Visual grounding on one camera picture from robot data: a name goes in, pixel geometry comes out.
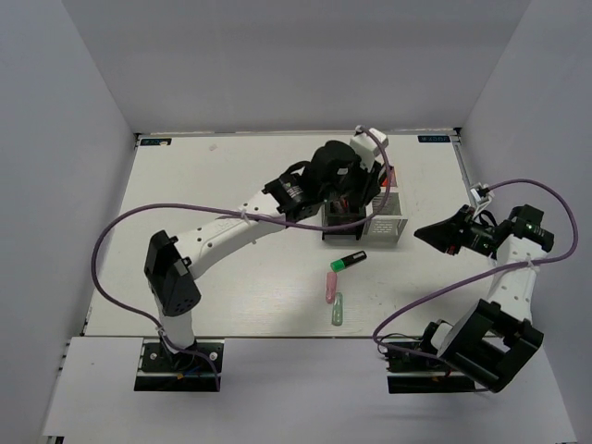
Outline pink-capped crayon tube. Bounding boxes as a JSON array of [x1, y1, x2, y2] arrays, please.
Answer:
[[329, 197, 351, 216]]

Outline green cap black highlighter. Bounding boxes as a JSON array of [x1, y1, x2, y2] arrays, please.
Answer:
[[330, 251, 367, 273]]

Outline pink translucent eraser pen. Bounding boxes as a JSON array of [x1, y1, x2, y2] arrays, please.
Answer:
[[325, 272, 338, 304]]

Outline green translucent eraser pen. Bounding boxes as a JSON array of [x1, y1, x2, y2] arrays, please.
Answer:
[[331, 292, 343, 327]]

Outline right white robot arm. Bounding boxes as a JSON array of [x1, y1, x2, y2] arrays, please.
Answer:
[[414, 204, 554, 392]]

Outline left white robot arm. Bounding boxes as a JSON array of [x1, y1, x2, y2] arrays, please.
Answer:
[[143, 133, 385, 369]]

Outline black metal organizer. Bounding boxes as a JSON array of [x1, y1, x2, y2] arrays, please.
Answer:
[[321, 202, 366, 241]]

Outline white metal organizer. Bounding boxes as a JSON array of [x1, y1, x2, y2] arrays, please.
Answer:
[[362, 166, 409, 245]]

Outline right blue table label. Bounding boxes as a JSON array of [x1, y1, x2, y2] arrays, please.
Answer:
[[417, 135, 450, 143]]

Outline blue table label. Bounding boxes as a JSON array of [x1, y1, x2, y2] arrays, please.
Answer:
[[140, 138, 172, 146], [417, 135, 450, 143]]

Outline left blue table label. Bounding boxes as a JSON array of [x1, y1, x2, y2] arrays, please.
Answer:
[[140, 138, 172, 146]]

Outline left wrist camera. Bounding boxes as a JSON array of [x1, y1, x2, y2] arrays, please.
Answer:
[[349, 126, 389, 171]]

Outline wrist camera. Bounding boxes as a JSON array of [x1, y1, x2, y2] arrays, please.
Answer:
[[469, 182, 494, 213], [349, 126, 389, 171]]

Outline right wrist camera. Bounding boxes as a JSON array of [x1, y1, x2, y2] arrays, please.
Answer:
[[469, 182, 494, 213]]

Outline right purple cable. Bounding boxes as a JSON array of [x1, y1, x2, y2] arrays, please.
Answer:
[[372, 179, 579, 394]]

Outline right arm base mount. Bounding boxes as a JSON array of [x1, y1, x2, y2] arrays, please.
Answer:
[[377, 334, 479, 394]]

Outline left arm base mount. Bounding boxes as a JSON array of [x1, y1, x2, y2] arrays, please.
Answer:
[[134, 340, 225, 393]]

